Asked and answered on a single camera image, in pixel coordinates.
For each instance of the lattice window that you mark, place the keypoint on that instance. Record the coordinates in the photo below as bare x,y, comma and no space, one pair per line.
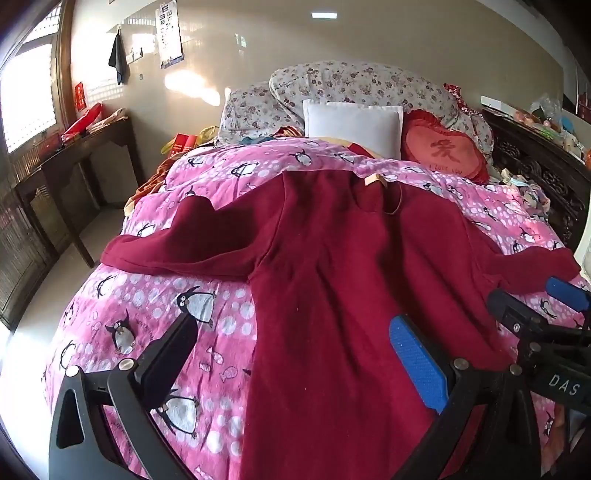
27,101

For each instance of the eye chart wall poster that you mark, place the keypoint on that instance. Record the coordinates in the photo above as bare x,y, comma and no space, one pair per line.
168,32

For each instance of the white pillow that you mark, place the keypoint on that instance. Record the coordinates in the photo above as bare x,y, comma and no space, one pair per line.
353,124

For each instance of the red heart cushion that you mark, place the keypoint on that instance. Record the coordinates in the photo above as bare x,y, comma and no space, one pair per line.
443,150

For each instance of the yellow sheet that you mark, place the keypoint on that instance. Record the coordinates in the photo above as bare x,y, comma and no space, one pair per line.
351,145

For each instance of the dark red sweater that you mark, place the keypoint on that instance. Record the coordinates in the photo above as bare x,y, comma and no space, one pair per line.
323,277

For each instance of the red ruffled cloth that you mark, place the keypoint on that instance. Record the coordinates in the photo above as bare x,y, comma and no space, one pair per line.
457,97

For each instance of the orange cloth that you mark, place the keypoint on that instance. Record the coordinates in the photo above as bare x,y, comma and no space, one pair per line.
150,182

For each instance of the pile of light cloths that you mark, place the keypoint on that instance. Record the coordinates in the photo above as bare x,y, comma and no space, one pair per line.
521,189

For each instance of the tan papers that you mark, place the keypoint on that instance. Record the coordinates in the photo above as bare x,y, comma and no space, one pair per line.
108,121

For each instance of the red paper packet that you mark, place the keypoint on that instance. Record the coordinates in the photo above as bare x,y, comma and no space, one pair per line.
183,144

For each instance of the ceiling light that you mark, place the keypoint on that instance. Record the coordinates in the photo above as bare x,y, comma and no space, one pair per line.
325,15

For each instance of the long red box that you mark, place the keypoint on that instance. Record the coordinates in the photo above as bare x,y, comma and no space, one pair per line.
83,121

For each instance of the floral pillow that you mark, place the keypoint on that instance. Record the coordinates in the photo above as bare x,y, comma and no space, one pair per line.
251,108

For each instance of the clutter of small packets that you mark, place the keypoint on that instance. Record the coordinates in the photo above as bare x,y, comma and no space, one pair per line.
554,124

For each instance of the teal cloth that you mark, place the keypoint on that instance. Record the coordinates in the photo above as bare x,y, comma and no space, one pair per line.
258,138

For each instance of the pink penguin print blanket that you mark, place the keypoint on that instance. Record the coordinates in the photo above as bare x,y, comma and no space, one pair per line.
152,286

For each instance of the dark wooden lattice cabinet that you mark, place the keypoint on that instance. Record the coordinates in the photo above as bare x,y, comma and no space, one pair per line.
23,240

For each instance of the small wall notice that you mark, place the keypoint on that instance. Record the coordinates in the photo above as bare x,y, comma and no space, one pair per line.
135,54

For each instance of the dark wooden side table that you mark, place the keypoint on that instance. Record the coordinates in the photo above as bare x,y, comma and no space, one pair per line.
69,152

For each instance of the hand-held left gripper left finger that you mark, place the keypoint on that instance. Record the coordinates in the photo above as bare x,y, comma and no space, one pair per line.
168,353

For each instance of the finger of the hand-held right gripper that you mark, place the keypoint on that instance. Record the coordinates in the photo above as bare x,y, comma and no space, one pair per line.
512,310
565,290

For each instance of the red wall sticker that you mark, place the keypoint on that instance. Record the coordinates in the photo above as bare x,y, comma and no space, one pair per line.
79,96

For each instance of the carved dark wooden headboard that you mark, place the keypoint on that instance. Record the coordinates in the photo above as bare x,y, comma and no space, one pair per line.
540,166

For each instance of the dark hanging cloth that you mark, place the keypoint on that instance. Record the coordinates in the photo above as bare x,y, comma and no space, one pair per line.
119,57

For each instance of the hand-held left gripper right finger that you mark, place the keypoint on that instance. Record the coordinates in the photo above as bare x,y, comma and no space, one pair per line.
415,364

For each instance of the large floral quilt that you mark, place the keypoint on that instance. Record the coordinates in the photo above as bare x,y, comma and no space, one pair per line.
360,83

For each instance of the yellow plastic bag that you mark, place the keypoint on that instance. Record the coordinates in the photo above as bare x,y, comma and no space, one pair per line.
205,134

